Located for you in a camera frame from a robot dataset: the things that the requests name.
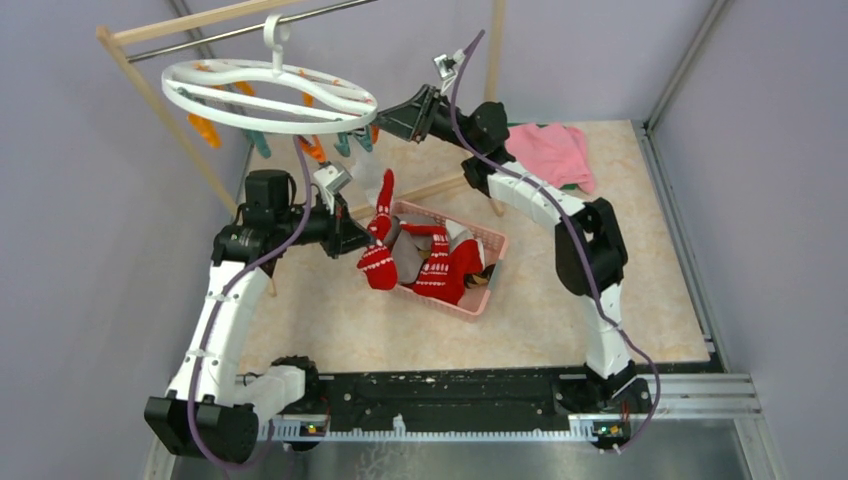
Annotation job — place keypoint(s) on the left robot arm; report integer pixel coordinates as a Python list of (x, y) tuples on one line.
[(238, 311)]

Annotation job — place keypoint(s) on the green cloth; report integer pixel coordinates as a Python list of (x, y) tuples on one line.
[(553, 153)]

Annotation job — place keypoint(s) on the white round clip hanger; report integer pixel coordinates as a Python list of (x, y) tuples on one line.
[(351, 107)]

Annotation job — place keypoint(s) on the pink cloth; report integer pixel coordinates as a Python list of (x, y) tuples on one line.
[(588, 182)]

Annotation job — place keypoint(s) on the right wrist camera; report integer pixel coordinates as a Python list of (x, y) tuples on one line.
[(447, 66)]

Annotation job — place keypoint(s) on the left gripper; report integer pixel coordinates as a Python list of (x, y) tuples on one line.
[(342, 232)]

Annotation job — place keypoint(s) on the pink plastic basket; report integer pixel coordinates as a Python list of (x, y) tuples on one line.
[(473, 303)]

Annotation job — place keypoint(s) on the red patterned sock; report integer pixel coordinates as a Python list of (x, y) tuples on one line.
[(377, 263), (431, 281)]

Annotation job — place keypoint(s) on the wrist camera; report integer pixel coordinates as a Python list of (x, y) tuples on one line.
[(447, 66), (331, 179)]

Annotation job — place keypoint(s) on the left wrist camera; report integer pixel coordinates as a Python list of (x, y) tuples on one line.
[(331, 179)]

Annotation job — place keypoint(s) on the red white sock in basket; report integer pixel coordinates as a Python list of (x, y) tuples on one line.
[(466, 258)]

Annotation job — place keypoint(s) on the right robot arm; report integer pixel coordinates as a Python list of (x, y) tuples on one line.
[(589, 251)]

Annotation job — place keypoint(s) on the grey sock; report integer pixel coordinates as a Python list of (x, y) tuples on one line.
[(406, 248)]

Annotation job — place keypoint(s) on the aluminium frame rail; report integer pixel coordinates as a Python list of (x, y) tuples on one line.
[(690, 398)]

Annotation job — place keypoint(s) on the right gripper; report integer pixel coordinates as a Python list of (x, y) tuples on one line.
[(412, 121)]

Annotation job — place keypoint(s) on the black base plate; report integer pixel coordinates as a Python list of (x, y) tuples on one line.
[(459, 401)]

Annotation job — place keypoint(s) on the brown argyle sock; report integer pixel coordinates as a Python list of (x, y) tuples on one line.
[(479, 279)]

